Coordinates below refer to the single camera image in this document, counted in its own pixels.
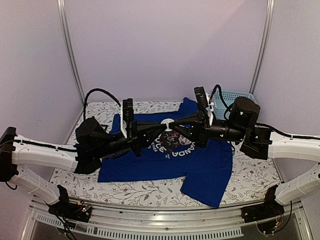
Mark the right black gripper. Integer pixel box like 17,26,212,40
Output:
168,110,246,150

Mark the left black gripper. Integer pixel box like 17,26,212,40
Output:
95,121,168,160

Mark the round yellow blue brooch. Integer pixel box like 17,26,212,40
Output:
160,118,175,132

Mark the light blue plastic basket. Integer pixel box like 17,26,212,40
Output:
212,90,257,120

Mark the blue printed t-shirt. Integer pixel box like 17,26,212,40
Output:
97,96,233,209

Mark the black brooch box yellow brooch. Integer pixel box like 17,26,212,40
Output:
100,124,109,130

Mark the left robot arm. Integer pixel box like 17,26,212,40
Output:
0,117,167,217

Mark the floral patterned tablecloth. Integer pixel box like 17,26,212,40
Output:
48,100,283,208

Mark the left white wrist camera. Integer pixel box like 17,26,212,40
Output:
119,98,134,138

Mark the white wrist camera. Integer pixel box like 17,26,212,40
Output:
194,86,215,126
119,98,134,138

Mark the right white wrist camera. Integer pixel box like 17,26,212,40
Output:
194,86,215,126

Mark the right black cable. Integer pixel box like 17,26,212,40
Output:
209,84,223,106

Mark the black cable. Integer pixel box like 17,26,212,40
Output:
209,84,223,106
82,87,122,123

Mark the left black cable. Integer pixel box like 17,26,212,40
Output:
82,87,122,123

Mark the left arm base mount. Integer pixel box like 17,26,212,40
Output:
48,185,92,223

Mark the right aluminium frame post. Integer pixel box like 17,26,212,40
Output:
249,0,275,95

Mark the aluminium frame post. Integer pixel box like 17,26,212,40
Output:
56,0,85,105
249,0,275,95

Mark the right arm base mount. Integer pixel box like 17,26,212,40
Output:
241,185,285,235

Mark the left aluminium frame post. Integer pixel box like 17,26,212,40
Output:
56,0,85,105

